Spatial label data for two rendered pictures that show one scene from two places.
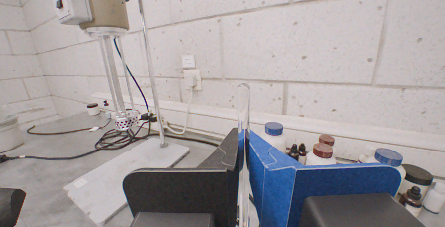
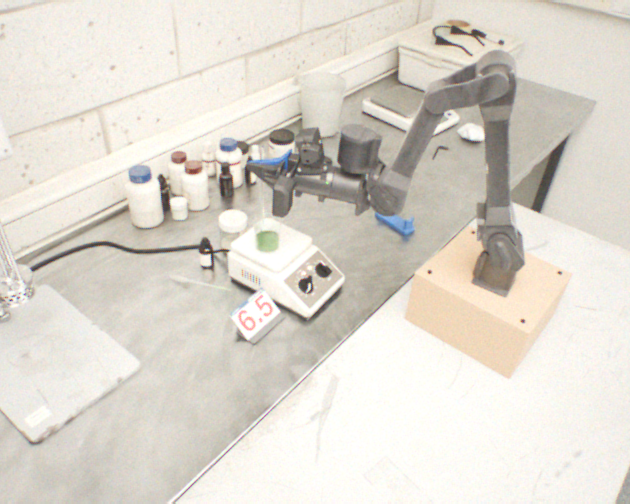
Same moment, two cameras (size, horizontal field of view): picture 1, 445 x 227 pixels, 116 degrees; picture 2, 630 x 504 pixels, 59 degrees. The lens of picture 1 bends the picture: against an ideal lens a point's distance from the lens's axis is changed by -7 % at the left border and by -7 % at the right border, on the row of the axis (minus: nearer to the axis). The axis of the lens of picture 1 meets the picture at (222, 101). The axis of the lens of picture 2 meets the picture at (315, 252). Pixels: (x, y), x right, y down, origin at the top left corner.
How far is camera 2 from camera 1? 0.95 m
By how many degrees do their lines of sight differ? 73
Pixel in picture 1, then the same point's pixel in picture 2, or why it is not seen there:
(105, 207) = (118, 364)
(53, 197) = (47, 449)
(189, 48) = not seen: outside the picture
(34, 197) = (24, 485)
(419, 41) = (199, 25)
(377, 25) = (168, 14)
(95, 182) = (50, 395)
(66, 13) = not seen: outside the picture
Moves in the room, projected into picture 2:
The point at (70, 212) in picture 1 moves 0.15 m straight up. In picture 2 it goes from (99, 408) to (79, 345)
